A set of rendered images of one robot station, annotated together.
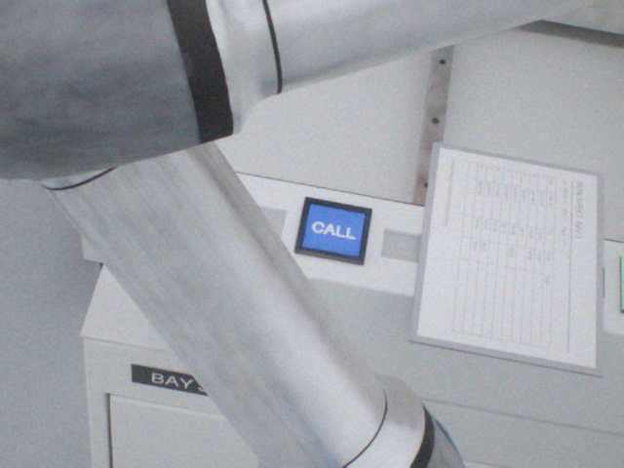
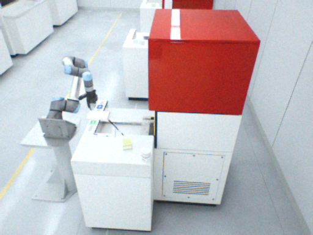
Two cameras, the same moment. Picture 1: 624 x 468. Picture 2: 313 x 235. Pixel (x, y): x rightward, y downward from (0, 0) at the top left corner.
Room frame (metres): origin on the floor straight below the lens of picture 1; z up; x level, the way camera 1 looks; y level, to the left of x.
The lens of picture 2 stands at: (1.26, -2.17, 2.41)
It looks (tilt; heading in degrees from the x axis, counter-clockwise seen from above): 36 degrees down; 92
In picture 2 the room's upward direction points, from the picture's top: straight up
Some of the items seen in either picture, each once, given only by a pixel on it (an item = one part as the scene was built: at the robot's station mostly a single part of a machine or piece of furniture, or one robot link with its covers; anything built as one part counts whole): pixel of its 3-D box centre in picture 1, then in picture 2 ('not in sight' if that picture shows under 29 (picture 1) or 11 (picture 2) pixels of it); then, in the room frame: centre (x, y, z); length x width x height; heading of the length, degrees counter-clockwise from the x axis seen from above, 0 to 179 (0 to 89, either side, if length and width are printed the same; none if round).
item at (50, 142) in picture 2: not in sight; (55, 135); (0.22, -0.24, 0.75); 0.45 x 0.44 x 0.13; 175
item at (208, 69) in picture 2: not in sight; (194, 57); (1.53, -0.05, 1.52); 0.81 x 0.75 x 0.59; 88
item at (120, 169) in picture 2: not in sight; (115, 153); (0.88, -0.61, 0.89); 0.62 x 0.35 x 0.14; 178
